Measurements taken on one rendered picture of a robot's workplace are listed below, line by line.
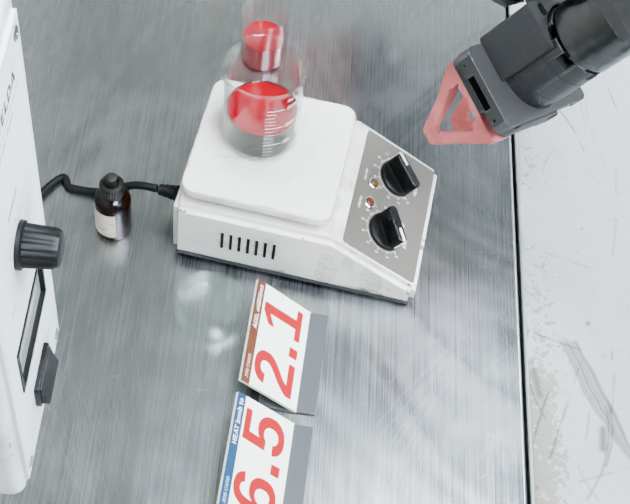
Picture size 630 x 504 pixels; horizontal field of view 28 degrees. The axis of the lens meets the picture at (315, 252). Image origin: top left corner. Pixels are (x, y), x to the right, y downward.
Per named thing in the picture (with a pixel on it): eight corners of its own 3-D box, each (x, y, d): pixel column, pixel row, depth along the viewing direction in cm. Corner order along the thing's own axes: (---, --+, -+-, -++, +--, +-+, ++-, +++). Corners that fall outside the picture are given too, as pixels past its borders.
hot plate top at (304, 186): (357, 114, 103) (359, 107, 102) (329, 229, 96) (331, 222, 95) (215, 82, 103) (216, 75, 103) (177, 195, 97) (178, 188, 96)
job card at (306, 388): (328, 317, 101) (334, 290, 98) (314, 417, 96) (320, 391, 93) (253, 306, 101) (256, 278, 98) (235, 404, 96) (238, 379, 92)
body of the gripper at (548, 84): (448, 59, 90) (520, 8, 85) (529, 34, 97) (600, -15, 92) (491, 139, 90) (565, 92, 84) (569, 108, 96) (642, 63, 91)
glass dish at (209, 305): (161, 307, 100) (161, 292, 98) (215, 272, 102) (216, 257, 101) (203, 355, 98) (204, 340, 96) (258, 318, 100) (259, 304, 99)
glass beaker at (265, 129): (278, 97, 103) (287, 23, 96) (313, 154, 100) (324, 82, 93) (199, 121, 100) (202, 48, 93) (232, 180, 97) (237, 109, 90)
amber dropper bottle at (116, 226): (121, 207, 105) (118, 155, 99) (138, 232, 104) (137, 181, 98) (89, 221, 104) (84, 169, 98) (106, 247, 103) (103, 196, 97)
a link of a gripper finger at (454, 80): (388, 105, 97) (469, 46, 90) (445, 86, 102) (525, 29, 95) (429, 182, 96) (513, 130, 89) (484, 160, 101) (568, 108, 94)
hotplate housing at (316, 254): (433, 187, 110) (450, 129, 103) (409, 311, 102) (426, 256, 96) (186, 132, 110) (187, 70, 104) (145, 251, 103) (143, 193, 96)
